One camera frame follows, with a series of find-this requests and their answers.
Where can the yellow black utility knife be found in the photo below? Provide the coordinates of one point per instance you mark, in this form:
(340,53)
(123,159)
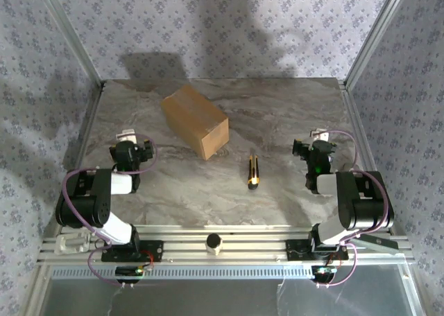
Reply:
(254,172)

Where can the brown cardboard box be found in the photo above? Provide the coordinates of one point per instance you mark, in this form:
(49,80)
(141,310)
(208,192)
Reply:
(194,122)

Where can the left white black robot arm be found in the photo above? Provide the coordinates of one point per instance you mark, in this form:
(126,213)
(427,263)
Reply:
(83,205)

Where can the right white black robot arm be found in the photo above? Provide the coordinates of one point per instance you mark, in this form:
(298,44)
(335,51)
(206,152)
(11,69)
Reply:
(360,205)

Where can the right small circuit board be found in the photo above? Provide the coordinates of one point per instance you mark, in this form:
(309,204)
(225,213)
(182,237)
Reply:
(322,273)

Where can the small circuit board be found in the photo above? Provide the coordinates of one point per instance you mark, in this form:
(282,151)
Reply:
(322,273)
(130,273)

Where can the black knob white base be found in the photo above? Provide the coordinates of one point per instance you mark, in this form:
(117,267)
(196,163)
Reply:
(213,243)

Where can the left small circuit board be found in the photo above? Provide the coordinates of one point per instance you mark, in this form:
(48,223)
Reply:
(130,273)

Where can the grey metal panel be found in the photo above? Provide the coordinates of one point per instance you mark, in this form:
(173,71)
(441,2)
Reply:
(222,298)

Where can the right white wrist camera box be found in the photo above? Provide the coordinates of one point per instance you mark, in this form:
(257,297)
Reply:
(319,134)

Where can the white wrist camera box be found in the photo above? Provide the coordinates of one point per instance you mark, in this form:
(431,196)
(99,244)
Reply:
(319,134)
(126,134)

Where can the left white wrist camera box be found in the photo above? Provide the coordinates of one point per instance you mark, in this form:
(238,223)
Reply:
(126,134)

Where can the right aluminium side rail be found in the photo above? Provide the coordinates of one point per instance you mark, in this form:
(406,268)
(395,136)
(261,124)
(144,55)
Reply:
(357,122)

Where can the aluminium side rail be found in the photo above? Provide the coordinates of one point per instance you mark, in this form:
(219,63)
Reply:
(357,122)
(91,118)

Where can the left aluminium side rail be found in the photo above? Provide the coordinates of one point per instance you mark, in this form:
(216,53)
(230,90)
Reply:
(91,118)

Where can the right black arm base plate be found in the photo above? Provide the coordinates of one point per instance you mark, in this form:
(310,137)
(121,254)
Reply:
(295,252)

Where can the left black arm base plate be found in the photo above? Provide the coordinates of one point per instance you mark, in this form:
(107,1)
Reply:
(152,252)

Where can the grey metal bracket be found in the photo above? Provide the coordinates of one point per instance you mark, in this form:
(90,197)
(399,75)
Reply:
(376,244)

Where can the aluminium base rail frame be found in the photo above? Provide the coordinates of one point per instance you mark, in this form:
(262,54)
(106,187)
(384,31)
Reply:
(260,250)

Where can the right aluminium corner post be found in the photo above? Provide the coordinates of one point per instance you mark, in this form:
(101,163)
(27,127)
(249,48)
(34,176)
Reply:
(374,35)

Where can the aluminium corner post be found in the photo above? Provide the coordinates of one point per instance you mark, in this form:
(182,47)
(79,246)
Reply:
(374,35)
(74,35)

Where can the left aluminium corner post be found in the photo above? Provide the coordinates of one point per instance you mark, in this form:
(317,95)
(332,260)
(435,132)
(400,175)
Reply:
(74,35)

